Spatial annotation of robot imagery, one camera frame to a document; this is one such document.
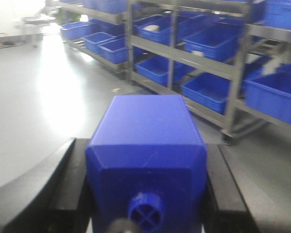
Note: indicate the blue bin lower middle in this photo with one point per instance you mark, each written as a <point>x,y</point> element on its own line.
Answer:
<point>208,90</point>

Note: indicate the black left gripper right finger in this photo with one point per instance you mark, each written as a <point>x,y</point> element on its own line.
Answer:
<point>225,209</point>

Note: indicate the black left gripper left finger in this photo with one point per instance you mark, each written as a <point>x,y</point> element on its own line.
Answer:
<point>52,197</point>

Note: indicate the stainless steel shelf rack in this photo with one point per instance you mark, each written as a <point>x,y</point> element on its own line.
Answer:
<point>258,19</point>

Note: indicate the blue bin lower right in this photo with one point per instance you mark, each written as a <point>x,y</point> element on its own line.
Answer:
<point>271,95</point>

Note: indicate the blue bin lower left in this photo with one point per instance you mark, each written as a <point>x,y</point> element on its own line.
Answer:
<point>156,69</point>

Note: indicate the blue bin with white item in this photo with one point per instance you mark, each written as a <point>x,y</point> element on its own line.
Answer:
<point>162,34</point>

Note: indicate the blue bin middle shelf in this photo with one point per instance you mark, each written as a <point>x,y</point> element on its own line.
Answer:
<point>218,42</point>

